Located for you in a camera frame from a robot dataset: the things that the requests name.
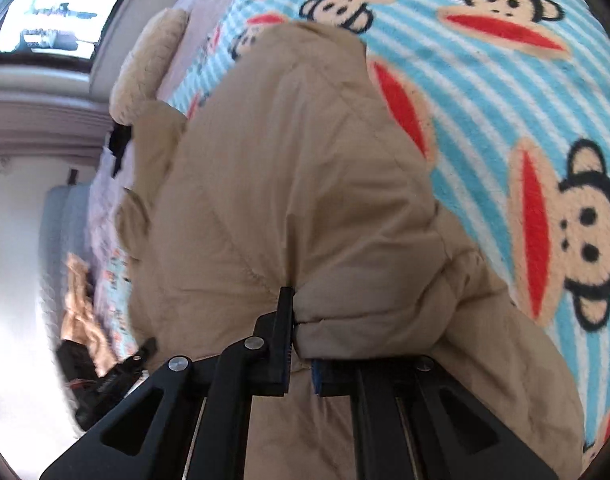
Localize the black clothes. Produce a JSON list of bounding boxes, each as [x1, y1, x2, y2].
[[108, 122, 135, 177]]

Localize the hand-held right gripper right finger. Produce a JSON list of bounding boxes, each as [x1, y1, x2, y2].
[[310, 354, 560, 480]]

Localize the lilac bed cover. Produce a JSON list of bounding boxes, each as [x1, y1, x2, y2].
[[88, 0, 291, 281]]

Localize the striped monkey print blanket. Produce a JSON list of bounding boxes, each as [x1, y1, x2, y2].
[[95, 0, 610, 471]]

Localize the blue-grey quilted bedding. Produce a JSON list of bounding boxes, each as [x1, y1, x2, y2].
[[39, 184, 102, 313]]

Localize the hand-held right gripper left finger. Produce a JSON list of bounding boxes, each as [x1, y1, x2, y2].
[[39, 287, 294, 480]]

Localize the tan hooded puffer jacket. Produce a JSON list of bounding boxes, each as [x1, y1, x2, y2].
[[110, 20, 586, 480]]

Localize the cream textured pillow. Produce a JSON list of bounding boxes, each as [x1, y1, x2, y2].
[[109, 7, 192, 126]]

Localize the tan plush cloth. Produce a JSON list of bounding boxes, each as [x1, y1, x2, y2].
[[60, 252, 122, 377]]

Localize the window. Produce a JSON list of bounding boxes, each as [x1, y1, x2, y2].
[[0, 0, 142, 63]]

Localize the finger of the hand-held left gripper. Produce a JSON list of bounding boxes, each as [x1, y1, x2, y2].
[[105, 337, 158, 391]]

